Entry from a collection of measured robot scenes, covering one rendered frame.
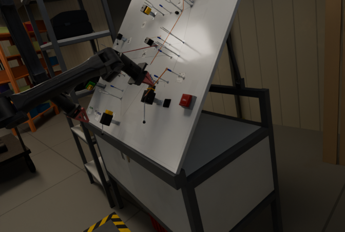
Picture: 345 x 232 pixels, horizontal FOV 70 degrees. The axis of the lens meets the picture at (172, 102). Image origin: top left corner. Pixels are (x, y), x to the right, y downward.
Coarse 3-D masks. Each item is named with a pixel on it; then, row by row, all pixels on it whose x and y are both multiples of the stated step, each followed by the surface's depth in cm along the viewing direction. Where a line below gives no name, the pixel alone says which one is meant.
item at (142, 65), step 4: (132, 64) 98; (136, 64) 100; (140, 64) 104; (144, 64) 102; (128, 68) 98; (132, 68) 98; (136, 68) 99; (140, 68) 101; (144, 68) 102; (128, 72) 99; (132, 72) 99; (136, 72) 99; (140, 72) 100; (132, 76) 101; (136, 76) 100; (132, 80) 101; (136, 80) 99; (136, 84) 100
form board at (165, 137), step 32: (160, 0) 156; (192, 0) 127; (224, 0) 106; (128, 32) 178; (160, 32) 141; (192, 32) 117; (224, 32) 99; (160, 64) 129; (192, 64) 108; (96, 96) 182; (128, 96) 143; (160, 96) 118; (128, 128) 130; (160, 128) 109; (192, 128) 94; (160, 160) 102
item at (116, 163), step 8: (96, 136) 187; (104, 144) 176; (104, 152) 185; (112, 152) 166; (120, 152) 151; (104, 160) 194; (112, 160) 173; (120, 160) 158; (112, 168) 182; (120, 168) 165; (128, 168) 149; (120, 176) 172; (128, 176) 155; (128, 184) 162; (136, 192) 155
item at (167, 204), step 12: (132, 168) 143; (144, 168) 127; (144, 180) 133; (156, 180) 119; (144, 192) 141; (156, 192) 125; (168, 192) 112; (180, 192) 102; (144, 204) 149; (156, 204) 132; (168, 204) 118; (180, 204) 106; (168, 216) 123; (180, 216) 111; (180, 228) 116
